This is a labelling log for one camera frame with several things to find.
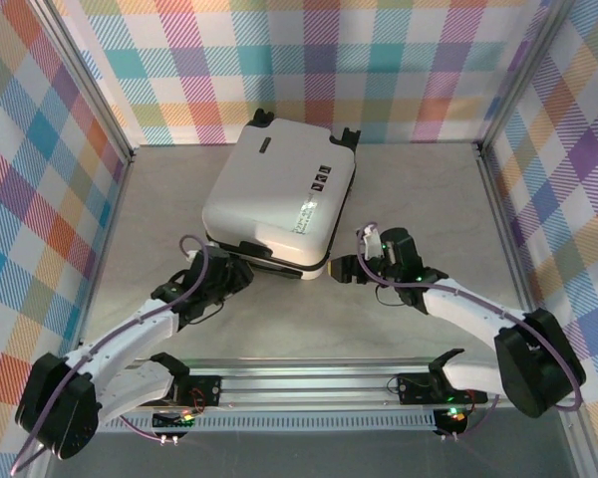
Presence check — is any white hard-shell suitcase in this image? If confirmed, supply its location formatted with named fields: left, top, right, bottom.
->
left=201, top=108, right=363, bottom=284

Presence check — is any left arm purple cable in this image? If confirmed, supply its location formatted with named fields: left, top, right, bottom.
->
left=10, top=233, right=215, bottom=474

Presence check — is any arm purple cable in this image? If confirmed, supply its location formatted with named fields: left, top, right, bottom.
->
left=10, top=233, right=215, bottom=474
left=356, top=222, right=587, bottom=412

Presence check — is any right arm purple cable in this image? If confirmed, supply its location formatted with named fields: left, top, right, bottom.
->
left=356, top=222, right=587, bottom=412

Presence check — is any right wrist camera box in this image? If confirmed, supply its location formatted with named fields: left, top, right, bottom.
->
left=359, top=224, right=386, bottom=261

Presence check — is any aluminium side rail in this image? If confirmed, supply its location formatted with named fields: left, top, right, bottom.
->
left=475, top=143, right=598, bottom=478
left=24, top=146, right=139, bottom=478

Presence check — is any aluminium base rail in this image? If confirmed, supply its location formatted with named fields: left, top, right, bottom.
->
left=34, top=357, right=587, bottom=414

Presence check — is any slotted grey cable duct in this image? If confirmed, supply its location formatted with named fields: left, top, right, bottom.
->
left=99, top=415, right=443, bottom=433

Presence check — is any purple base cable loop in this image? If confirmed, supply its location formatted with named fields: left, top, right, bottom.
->
left=117, top=412, right=180, bottom=443
left=457, top=392, right=502, bottom=442

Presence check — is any aluminium frame post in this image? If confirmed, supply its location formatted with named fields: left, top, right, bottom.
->
left=475, top=0, right=574, bottom=155
left=27, top=0, right=137, bottom=165

